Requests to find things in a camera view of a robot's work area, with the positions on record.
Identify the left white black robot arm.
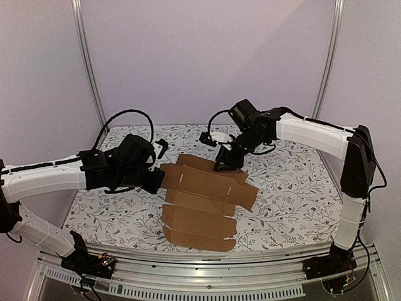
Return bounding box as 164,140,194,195
1,134,168,272

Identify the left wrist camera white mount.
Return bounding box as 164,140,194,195
146,139,168,171

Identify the right aluminium corner post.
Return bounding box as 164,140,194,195
311,0,345,119

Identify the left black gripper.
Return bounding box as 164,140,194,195
116,167,165,195

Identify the left aluminium corner post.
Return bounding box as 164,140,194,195
71,0,106,126

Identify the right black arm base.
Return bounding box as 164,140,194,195
302,243,357,280

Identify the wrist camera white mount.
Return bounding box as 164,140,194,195
199,131,234,150
146,139,168,171

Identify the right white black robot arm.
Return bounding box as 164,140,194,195
206,99,378,273

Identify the aluminium corner post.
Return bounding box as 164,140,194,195
71,0,106,126
311,0,345,119

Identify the floral patterned table mat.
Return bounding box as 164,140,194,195
63,140,342,252

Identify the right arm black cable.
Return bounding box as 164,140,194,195
207,108,388,195

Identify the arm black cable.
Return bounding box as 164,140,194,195
92,109,155,194
207,108,388,195

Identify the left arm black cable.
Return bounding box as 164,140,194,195
92,109,155,194

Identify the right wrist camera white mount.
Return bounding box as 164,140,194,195
199,131,234,150

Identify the brown cardboard box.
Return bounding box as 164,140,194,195
160,154,259,252

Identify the aluminium front rail frame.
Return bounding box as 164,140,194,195
26,243,393,300

